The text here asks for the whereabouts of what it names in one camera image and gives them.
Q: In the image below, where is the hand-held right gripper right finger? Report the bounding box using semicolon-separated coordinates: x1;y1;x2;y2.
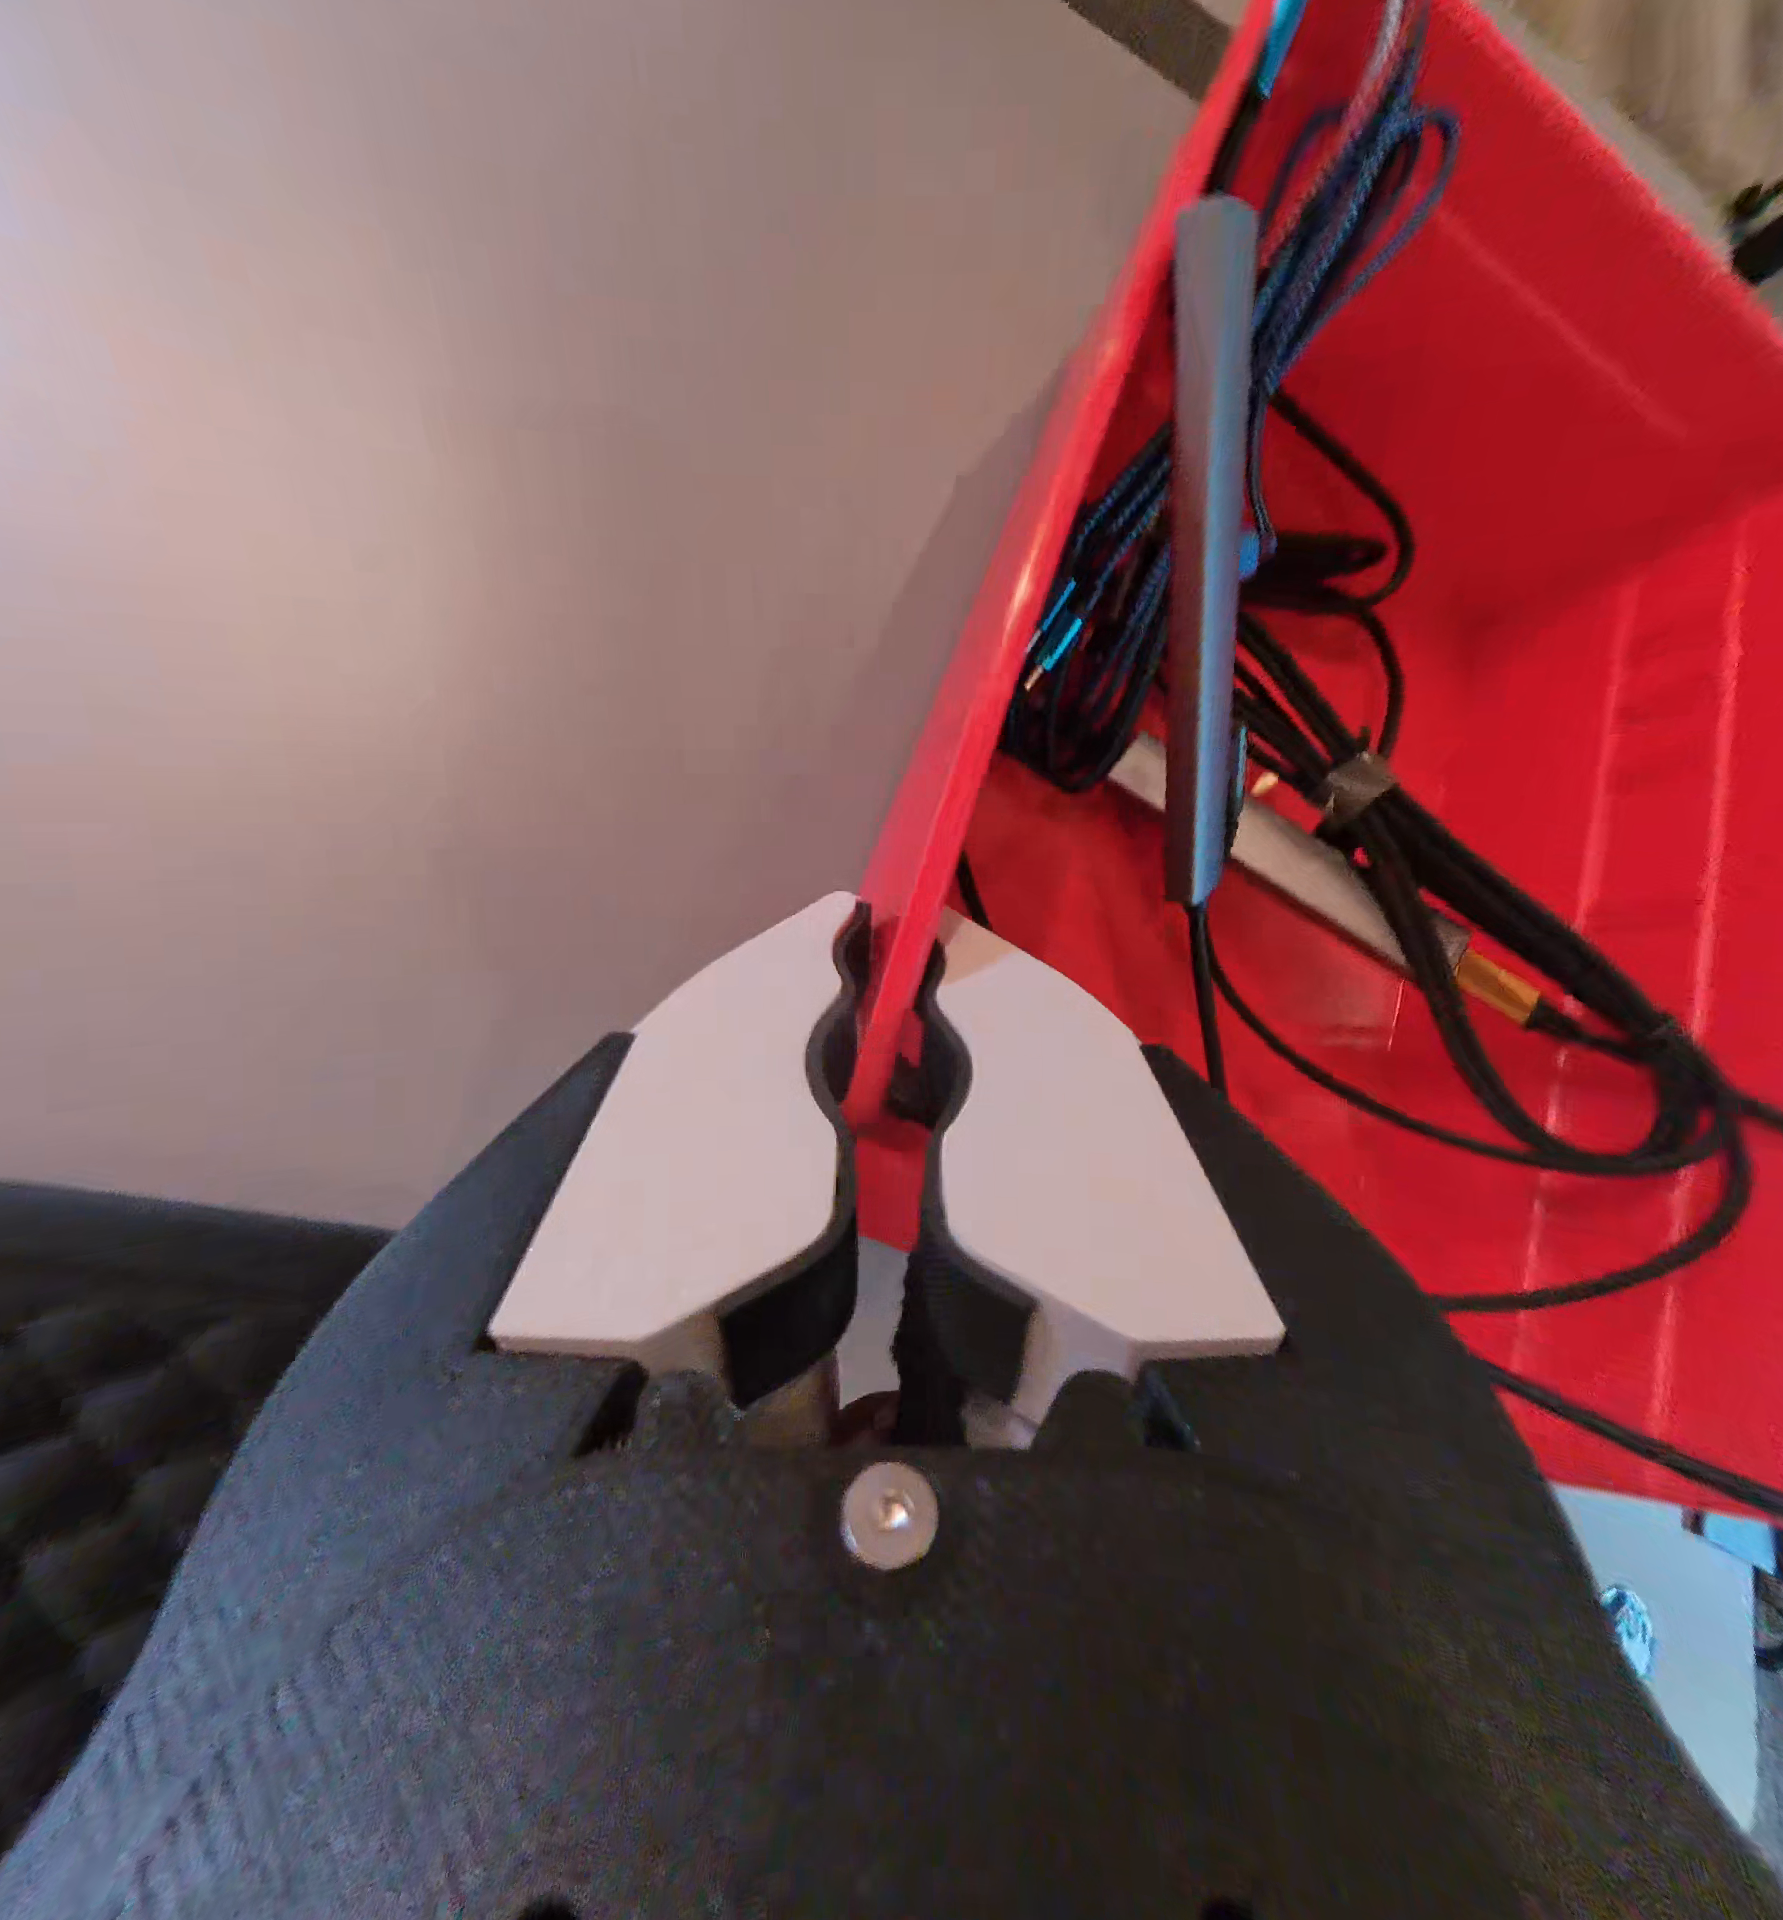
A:
898;916;1293;1449

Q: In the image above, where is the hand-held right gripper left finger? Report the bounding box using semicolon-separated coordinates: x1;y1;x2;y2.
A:
487;891;870;1414

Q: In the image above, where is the thin black hub cable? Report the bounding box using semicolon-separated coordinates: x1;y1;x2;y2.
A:
1188;897;1783;1537

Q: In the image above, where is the blue braided cable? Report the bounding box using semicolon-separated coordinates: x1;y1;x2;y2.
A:
1008;81;1466;794

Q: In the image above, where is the long grey multiport hub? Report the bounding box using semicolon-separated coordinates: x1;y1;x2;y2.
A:
1164;194;1266;905

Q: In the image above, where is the red plastic bin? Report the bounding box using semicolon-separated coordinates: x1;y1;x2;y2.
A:
833;0;1783;1536

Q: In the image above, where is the black mesh pad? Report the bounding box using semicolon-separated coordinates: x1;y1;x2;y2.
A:
0;1174;400;1920

